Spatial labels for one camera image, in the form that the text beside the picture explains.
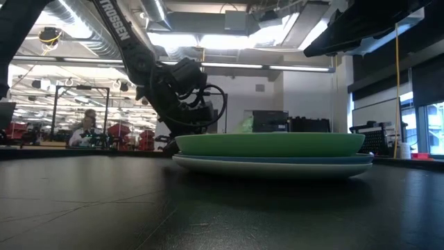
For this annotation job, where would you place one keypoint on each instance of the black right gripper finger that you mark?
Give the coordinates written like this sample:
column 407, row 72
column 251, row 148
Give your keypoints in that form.
column 329, row 41

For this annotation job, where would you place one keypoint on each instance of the large green plastic plate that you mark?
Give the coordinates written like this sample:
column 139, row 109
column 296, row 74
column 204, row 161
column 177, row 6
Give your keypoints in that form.
column 270, row 144

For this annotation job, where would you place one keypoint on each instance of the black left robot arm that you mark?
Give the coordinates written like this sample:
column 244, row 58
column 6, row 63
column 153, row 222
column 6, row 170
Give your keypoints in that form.
column 121, row 34

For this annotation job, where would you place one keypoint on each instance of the white ceiling light tube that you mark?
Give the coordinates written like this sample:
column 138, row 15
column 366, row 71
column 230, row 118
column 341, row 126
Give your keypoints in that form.
column 239, row 65
column 298, row 68

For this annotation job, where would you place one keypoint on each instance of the red tool cabinet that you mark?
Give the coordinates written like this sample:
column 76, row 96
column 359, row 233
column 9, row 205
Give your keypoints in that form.
column 119, row 133
column 147, row 140

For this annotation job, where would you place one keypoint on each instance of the light green bag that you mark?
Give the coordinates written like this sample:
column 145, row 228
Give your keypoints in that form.
column 247, row 125

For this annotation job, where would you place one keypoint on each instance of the low black crate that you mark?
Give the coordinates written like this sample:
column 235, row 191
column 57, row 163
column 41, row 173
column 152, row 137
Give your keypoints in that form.
column 310, row 125

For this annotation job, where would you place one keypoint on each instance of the person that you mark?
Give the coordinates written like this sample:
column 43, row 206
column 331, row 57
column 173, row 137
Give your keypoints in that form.
column 91, row 112
column 81, row 135

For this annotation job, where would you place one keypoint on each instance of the black equipment case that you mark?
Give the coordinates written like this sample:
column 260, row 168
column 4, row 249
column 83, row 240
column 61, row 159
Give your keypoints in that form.
column 270, row 121

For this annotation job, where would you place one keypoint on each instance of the black perforated rack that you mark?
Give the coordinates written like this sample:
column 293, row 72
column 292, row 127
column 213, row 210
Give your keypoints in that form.
column 376, row 139

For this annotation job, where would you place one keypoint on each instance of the white plastic plate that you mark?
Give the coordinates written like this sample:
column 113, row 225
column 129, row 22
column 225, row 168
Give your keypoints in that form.
column 274, row 171

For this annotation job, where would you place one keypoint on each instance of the black table mat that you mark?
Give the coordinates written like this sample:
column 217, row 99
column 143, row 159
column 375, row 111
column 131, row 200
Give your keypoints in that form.
column 222, row 215

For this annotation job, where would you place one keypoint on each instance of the white bucket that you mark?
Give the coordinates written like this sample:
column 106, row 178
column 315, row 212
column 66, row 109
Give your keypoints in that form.
column 403, row 151

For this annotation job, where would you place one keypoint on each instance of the small red box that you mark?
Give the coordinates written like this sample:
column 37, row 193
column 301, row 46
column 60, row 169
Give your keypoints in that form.
column 421, row 156

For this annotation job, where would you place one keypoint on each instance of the black pole frame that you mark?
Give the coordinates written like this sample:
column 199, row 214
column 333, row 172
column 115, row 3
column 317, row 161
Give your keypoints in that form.
column 105, row 114

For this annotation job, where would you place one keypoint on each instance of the grey wall vent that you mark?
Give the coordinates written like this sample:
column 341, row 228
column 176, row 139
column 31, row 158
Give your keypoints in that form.
column 260, row 87

